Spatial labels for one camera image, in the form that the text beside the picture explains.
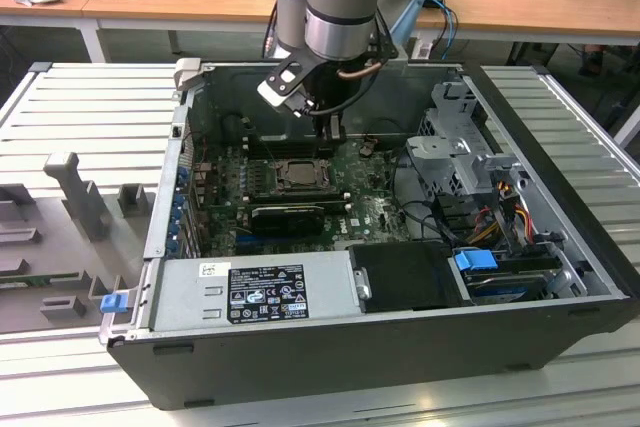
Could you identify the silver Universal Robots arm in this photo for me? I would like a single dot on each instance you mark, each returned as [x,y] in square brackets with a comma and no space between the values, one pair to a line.
[340,2]

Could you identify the black RAM slot bank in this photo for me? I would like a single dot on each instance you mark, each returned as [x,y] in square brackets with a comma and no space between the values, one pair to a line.
[280,149]
[300,198]

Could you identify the CPU socket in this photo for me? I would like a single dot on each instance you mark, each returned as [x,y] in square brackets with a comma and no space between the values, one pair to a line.
[276,187]

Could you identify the pale blue teach pendant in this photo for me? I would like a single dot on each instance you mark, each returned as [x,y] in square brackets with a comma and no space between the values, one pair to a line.
[407,17]

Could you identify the grey metal drive cage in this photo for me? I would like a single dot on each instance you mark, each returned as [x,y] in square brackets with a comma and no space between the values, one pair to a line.
[435,152]

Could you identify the green motherboard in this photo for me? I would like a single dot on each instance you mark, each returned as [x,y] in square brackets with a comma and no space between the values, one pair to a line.
[370,207]

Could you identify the black graphics card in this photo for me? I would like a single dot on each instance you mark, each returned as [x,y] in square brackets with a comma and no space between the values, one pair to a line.
[285,221]

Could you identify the black plastic shroud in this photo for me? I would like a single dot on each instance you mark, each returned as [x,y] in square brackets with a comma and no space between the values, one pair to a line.
[400,277]

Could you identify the blue disk carrier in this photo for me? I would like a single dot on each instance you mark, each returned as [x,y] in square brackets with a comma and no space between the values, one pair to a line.
[475,262]

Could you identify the grey power supply unit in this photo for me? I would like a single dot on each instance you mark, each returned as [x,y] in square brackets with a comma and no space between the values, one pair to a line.
[180,292]

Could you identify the hard disk drive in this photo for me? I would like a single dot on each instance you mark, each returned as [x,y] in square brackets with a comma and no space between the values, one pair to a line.
[500,289]

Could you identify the person's foot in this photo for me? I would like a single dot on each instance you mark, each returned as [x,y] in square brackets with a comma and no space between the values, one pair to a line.
[594,61]

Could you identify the black open PC case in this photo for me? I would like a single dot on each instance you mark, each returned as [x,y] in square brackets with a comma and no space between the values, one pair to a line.
[350,362]

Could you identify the blue case latch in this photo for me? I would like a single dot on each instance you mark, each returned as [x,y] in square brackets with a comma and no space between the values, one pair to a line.
[112,304]

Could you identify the grey parts rack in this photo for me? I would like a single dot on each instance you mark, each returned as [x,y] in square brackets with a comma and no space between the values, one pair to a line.
[50,227]

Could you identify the green RAM stick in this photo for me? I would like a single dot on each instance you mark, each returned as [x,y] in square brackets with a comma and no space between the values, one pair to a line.
[40,278]

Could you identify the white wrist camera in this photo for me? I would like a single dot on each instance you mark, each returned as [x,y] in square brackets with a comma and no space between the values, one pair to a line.
[275,92]

